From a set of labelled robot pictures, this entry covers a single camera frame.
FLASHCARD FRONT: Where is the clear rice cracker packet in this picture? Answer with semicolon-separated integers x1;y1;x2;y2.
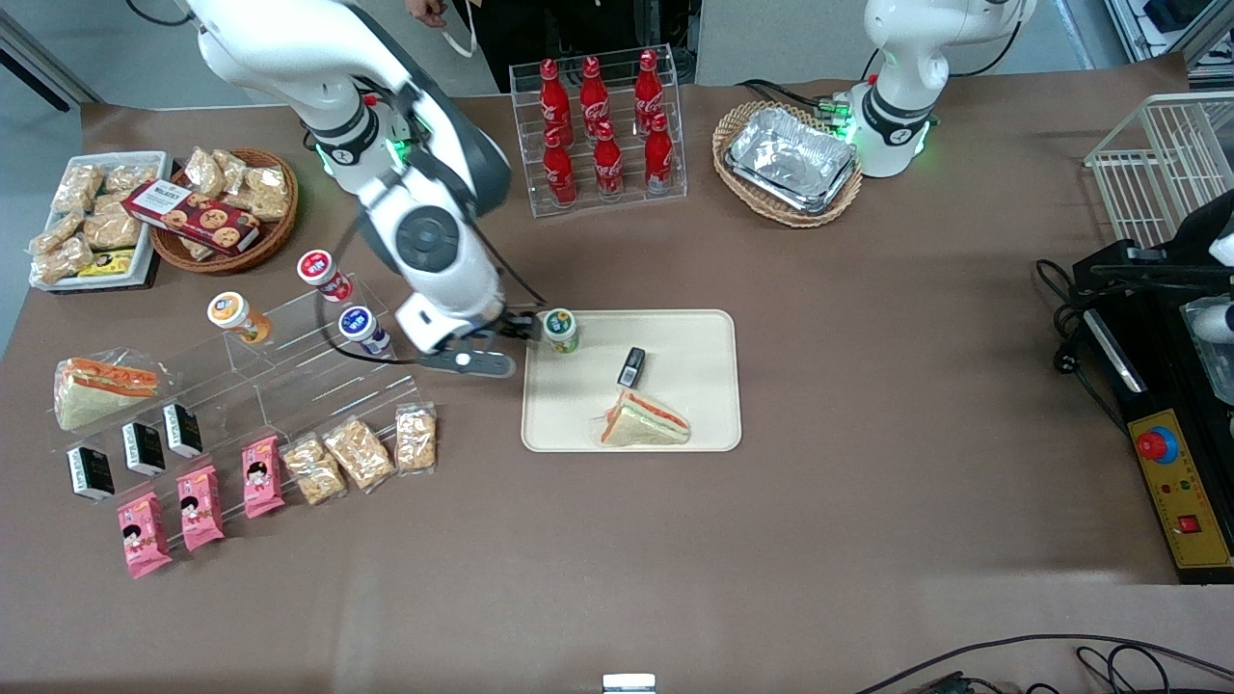
84;205;145;253
239;165;292;223
281;433;348;508
394;401;439;475
321;415;397;494
52;163;106;214
211;148;251;194
32;235;96;286
184;147;228;200
28;209;87;257
100;165;161;195

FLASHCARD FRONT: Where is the black control box yellow panel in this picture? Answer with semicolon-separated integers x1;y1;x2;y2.
1072;241;1234;586

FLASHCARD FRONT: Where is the yellow snack packet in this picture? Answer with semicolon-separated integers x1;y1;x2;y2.
76;248;137;279

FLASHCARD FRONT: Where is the red cola bottle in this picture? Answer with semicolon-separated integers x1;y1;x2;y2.
578;55;611;131
632;49;665;124
643;113;676;193
542;127;578;208
591;120;625;200
538;58;572;138

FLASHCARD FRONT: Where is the blue gum bottle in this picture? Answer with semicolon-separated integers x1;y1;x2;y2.
337;305;392;357

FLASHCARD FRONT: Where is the red gum bottle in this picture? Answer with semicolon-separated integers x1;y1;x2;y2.
295;249;355;305

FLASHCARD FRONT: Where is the clear acrylic bottle rack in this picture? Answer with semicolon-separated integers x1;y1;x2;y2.
508;43;688;219

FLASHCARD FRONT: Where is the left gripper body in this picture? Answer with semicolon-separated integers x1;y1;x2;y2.
1168;187;1234;271

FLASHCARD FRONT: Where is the wrapped triangle sandwich large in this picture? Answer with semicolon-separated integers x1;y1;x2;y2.
52;356;162;433

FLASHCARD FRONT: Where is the metal shelf frame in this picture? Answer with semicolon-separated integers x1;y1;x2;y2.
1102;0;1234;90

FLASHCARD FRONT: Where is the clear acrylic stepped stand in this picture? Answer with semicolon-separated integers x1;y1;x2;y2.
46;274;427;546

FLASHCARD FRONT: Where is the pink snack packet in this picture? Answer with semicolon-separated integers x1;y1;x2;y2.
175;465;227;553
240;435;287;521
116;491;174;580

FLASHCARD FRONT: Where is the red cookie box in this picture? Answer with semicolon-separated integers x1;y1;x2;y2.
121;178;262;257

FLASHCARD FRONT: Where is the black cable bundle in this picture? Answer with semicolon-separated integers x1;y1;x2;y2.
1034;256;1131;437

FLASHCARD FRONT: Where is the white wire basket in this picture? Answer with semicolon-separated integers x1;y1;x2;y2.
1084;92;1234;252

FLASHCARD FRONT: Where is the black floor cable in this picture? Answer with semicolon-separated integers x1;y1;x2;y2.
853;633;1234;694

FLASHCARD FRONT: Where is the black base cable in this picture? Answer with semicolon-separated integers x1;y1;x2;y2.
735;77;873;121

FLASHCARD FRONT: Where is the green gum bottle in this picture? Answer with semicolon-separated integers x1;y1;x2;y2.
542;307;580;355

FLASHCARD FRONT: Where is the orange gum bottle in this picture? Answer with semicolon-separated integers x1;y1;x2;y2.
206;291;274;346

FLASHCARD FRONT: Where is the wrapped triangle sandwich small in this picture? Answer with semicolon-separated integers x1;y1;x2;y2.
599;388;693;449

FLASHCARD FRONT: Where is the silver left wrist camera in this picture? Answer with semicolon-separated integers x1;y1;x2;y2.
1192;301;1234;345

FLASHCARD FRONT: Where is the white rectangular bin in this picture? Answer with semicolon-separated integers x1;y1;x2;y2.
28;150;174;292

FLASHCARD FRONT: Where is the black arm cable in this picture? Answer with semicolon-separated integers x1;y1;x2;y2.
316;87;549;366

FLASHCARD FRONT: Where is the beige plastic tray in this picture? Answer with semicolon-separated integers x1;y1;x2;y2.
522;309;743;453

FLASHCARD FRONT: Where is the person in dark clothes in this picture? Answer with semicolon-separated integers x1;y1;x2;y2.
403;0;697;94

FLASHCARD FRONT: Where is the brown wicker basket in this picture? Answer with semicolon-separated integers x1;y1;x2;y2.
148;147;301;277

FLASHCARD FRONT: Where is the aluminium foil tray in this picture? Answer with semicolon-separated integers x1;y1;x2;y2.
724;105;860;215

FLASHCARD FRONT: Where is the light wicker basket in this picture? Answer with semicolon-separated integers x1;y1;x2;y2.
711;100;865;229

